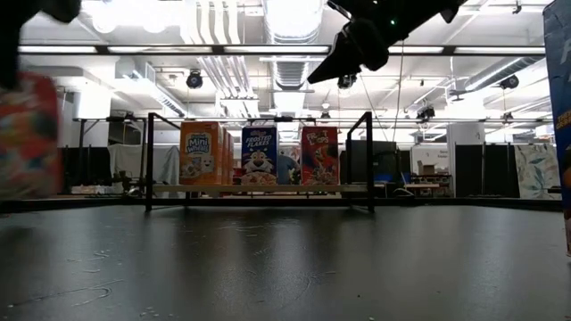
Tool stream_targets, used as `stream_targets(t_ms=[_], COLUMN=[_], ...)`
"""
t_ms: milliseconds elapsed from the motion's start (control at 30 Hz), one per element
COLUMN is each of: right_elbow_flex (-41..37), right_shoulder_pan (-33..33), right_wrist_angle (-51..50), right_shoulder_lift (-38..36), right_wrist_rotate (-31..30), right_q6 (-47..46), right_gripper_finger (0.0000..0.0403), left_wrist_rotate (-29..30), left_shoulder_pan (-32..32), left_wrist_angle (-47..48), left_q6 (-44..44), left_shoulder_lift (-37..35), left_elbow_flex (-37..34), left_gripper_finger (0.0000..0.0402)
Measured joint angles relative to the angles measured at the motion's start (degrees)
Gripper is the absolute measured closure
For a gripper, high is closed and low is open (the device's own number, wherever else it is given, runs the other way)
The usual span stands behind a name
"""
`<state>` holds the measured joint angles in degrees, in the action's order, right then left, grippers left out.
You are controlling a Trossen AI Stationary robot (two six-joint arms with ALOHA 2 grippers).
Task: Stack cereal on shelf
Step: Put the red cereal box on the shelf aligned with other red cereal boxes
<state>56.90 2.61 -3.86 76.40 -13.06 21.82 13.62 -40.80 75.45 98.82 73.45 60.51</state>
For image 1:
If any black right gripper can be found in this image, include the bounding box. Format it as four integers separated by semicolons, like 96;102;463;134
306;17;394;85

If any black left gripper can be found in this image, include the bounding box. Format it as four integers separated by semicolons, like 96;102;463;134
0;12;21;90

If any blue Frosted Flakes cereal box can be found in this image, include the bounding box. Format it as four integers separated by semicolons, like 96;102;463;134
542;0;571;259
240;125;279;186

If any dark screen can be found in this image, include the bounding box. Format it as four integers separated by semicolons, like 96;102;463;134
341;139;399;184

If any person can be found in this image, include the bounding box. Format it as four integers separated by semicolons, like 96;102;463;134
277;145;303;185

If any black divider panel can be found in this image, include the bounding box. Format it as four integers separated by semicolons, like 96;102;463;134
454;143;521;200
60;145;112;187

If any brown cardboard box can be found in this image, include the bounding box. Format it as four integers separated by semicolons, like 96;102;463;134
417;160;441;177

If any white cloth cover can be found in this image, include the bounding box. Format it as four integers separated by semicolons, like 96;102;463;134
106;143;180;186

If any black table mat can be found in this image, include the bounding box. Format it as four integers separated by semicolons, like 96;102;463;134
0;204;571;321

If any floral patterned panel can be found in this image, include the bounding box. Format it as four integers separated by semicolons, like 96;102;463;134
513;143;562;201

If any silver air duct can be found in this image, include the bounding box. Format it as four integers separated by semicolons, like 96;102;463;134
463;56;546;93

